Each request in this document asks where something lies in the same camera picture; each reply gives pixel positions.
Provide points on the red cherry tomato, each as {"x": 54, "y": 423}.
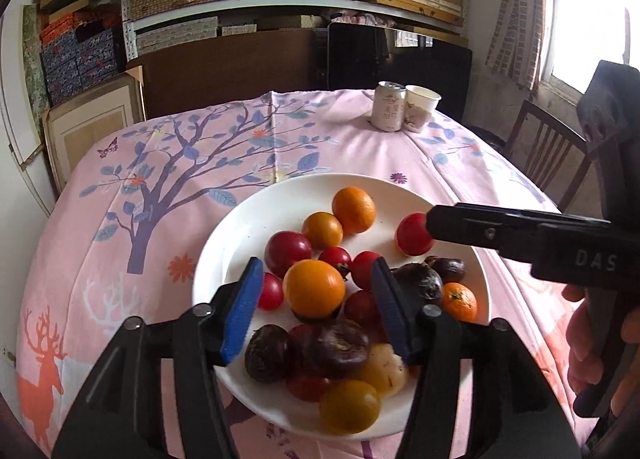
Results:
{"x": 270, "y": 291}
{"x": 364, "y": 269}
{"x": 411, "y": 235}
{"x": 361, "y": 309}
{"x": 305, "y": 384}
{"x": 334, "y": 258}

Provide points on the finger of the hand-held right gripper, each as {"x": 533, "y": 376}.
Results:
{"x": 475, "y": 231}

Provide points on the white drink can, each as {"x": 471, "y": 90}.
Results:
{"x": 389, "y": 106}

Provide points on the dark red plum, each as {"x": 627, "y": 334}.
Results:
{"x": 302, "y": 339}

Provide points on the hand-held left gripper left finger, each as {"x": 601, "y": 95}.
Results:
{"x": 242, "y": 314}

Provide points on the stack of blue floral boxes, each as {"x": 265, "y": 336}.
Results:
{"x": 80, "y": 59}

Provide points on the green patterned board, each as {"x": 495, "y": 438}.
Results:
{"x": 32, "y": 54}

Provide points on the bright window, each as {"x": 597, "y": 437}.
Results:
{"x": 590, "y": 14}

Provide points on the dark brown water chestnut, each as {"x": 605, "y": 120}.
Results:
{"x": 342, "y": 346}
{"x": 417, "y": 281}
{"x": 267, "y": 353}
{"x": 447, "y": 268}

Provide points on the pink printed tablecloth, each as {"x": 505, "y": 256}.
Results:
{"x": 200, "y": 164}

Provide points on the dark wooden chair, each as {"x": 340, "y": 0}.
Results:
{"x": 545, "y": 149}

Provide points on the stack of pale wooden boxes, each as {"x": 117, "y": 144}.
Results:
{"x": 420, "y": 1}

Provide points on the stack of grey patterned boxes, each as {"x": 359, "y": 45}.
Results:
{"x": 175, "y": 34}

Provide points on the white board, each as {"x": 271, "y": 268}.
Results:
{"x": 20, "y": 139}

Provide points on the pink fabric bundle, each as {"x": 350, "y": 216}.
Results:
{"x": 360, "y": 18}

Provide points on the black glossy panel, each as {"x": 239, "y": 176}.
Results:
{"x": 400, "y": 59}

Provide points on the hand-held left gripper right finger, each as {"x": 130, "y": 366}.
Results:
{"x": 391, "y": 311}

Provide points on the brown wooden board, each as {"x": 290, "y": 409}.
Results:
{"x": 225, "y": 69}

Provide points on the mandarin with green stem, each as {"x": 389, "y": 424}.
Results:
{"x": 459, "y": 301}

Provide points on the person's right hand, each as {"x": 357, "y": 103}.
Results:
{"x": 582, "y": 344}

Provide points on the smooth orange citrus fruit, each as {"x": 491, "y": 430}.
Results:
{"x": 314, "y": 289}

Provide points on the white round plate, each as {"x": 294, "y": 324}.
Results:
{"x": 235, "y": 249}

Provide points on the pale wooden picture frame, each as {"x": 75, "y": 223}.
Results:
{"x": 85, "y": 129}

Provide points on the pale yellow round fruit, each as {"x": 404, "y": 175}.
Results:
{"x": 385, "y": 371}

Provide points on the yellow-orange citrus fruit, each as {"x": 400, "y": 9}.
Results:
{"x": 349, "y": 406}

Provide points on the brick patterned curtain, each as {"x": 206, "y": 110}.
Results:
{"x": 517, "y": 14}

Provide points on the white paper cup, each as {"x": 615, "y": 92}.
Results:
{"x": 421, "y": 111}

